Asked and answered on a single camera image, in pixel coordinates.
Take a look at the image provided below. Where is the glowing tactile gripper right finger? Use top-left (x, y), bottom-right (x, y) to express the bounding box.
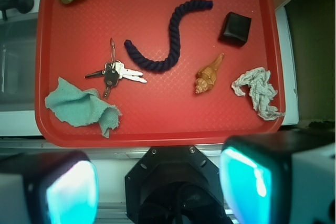
top-left (219, 130), bottom-right (335, 223)

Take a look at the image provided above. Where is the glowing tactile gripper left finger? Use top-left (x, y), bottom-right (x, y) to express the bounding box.
top-left (1, 151), bottom-right (99, 223)

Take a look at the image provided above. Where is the teal green cloth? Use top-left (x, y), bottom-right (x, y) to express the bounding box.
top-left (45, 77), bottom-right (122, 138)

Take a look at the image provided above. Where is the crumpled white grey cloth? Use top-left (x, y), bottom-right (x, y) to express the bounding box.
top-left (231, 67), bottom-right (285, 121)

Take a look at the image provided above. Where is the brown conch seashell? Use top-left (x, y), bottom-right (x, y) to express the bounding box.
top-left (195, 53), bottom-right (224, 94)

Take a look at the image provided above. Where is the bunch of keys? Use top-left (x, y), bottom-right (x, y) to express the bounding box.
top-left (85, 38), bottom-right (148, 99)

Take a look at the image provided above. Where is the red plastic tray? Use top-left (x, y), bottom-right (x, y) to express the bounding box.
top-left (35, 0), bottom-right (285, 147)

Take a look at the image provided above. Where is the black cube box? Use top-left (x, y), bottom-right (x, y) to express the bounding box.
top-left (218, 12), bottom-right (252, 47)

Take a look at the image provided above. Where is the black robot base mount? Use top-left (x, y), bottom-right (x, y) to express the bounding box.
top-left (124, 146), bottom-right (232, 223)

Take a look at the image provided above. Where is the dark blue twisted rope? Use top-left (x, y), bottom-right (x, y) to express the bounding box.
top-left (123, 0), bottom-right (214, 73)

